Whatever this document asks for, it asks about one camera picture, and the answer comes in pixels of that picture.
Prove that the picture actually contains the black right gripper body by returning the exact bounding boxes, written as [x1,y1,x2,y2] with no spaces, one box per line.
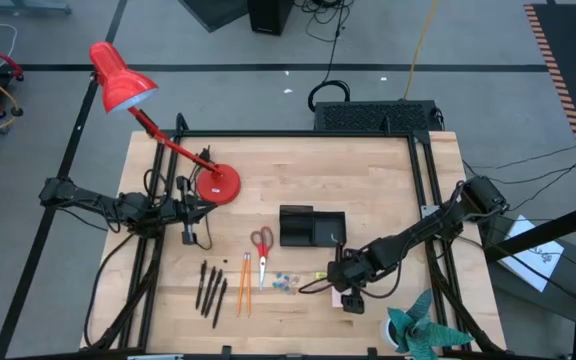
[326,243,369,315]

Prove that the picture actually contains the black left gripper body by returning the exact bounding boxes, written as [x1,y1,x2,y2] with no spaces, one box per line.
[165,174,197,246]

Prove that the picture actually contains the black mesh desk organizer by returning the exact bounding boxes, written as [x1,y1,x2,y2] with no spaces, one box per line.
[278,204,348,248]

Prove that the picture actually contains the red-handled scissors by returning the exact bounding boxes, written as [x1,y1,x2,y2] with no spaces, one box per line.
[249,225,275,291]

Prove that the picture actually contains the orange pencil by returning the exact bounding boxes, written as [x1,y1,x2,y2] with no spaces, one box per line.
[236,252,248,318]
[245,252,253,318]

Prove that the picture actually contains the red desk lamp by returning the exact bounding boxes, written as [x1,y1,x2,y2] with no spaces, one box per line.
[88,41,243,206]

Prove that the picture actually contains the white plant pot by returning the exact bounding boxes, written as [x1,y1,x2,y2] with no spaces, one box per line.
[379,314,400,350]

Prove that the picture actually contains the teal artificial plant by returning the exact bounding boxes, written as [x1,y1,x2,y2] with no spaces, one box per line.
[386,288,475,360]

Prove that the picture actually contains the black computer case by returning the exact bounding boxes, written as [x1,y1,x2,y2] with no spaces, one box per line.
[312,99,445,134]

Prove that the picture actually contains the white paper sheet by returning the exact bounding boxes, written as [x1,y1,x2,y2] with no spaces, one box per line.
[497,214,566,294]

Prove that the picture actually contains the dark floor panel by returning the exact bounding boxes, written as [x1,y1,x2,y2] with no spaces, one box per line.
[177,0,249,34]

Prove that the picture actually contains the grey metal base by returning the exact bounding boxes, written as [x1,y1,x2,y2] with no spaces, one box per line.
[0,0,73,16]

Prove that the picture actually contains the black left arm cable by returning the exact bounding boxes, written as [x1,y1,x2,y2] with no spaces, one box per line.
[190,209,214,251]

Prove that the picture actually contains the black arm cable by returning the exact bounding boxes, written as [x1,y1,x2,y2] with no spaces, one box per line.
[297,277,404,301]
[190,209,214,251]

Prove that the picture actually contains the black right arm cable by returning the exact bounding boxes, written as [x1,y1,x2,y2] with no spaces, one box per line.
[297,277,404,301]

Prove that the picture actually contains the black lamp cord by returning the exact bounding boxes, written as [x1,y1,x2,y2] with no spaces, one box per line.
[187,144,215,201]

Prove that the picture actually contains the black aluminium table frame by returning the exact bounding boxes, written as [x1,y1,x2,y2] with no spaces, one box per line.
[80,112,507,360]

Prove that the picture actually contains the black base cable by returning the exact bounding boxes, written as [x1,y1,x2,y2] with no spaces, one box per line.
[83,232,137,347]

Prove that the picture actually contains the black hanging cable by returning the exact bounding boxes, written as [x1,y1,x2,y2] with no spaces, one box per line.
[292,0,357,114]

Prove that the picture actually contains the yellow hanging cable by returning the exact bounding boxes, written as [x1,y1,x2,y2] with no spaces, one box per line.
[401,0,440,101]

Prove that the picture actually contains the white floor cable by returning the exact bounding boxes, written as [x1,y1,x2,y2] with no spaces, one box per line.
[0,23,19,71]

